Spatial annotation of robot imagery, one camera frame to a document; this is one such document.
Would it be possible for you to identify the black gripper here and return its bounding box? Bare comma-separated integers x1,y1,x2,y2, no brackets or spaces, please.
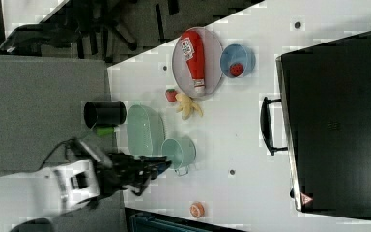
98,153,172,197

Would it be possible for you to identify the green cup with handle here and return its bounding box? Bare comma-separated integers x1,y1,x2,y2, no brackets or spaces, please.
161,136,196,176

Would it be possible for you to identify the grey round plate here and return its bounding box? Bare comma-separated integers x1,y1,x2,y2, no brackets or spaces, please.
172,27,223,98

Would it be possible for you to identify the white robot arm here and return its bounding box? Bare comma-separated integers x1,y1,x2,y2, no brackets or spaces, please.
0,138,172,232

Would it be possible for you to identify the red strawberry in bowl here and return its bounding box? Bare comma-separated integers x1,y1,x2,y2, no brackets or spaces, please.
230,63,244,77

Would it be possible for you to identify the orange slice toy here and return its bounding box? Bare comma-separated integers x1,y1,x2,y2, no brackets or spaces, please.
189,202,205,218

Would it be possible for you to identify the green oval colander basket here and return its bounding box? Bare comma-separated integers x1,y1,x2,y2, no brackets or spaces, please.
127,104,165,156

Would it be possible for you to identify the yellow toy banana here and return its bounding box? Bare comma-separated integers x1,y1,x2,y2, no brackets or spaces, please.
175,93,203,120

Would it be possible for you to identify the black silver toaster oven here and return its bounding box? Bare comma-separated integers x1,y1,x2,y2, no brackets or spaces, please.
276,31,371,219

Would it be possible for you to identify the green small object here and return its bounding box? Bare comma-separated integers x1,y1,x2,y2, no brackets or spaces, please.
96,127,114,137

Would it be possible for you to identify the red toy strawberry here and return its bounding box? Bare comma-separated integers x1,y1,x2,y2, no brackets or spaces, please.
165,89,177,102

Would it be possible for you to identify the red ketchup bottle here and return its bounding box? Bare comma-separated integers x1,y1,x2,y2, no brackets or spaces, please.
180,30,205,95

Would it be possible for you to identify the black cylindrical cup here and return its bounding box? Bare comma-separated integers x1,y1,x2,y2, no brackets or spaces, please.
83,101,127,128

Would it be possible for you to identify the blue small bowl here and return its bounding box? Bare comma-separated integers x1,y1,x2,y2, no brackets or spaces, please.
219,43,256,78

